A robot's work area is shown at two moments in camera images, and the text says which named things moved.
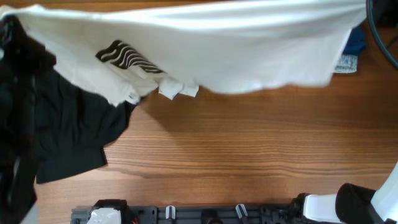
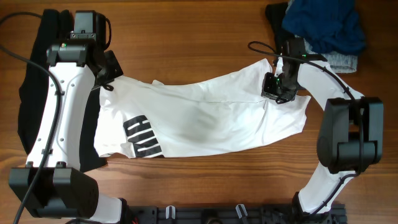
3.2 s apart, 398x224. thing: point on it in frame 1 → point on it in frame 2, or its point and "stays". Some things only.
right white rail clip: x=239 y=211 stays
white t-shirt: x=125 y=51 → x=215 y=114
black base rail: x=191 y=214 stays
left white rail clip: x=173 y=212 stays
